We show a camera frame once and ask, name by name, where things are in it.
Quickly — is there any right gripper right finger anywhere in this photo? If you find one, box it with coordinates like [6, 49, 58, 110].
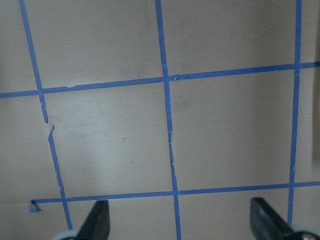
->
[249, 197, 300, 240]

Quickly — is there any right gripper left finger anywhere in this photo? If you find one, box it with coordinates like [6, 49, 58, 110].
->
[75, 200, 111, 240]

